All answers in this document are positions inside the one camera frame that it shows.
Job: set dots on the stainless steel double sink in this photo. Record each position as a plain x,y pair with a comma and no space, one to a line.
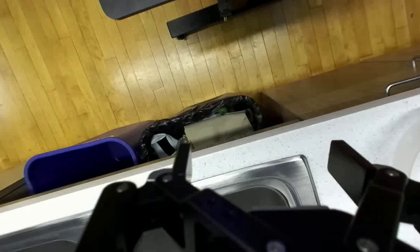
266,176

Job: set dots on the dark grey floor object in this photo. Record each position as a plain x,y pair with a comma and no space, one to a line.
126,7

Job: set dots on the blue plastic bin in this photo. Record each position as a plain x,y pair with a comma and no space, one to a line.
74,165

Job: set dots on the wooden lower cabinet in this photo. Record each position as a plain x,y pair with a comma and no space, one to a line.
350,84

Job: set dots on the trash bin with black bag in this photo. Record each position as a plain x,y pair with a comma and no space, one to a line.
204,112

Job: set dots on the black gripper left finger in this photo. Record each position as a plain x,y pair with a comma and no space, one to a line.
126,210

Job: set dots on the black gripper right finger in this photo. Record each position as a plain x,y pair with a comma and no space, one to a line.
378,196

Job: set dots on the black furniture foot bar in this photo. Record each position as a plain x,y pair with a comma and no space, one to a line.
196,21

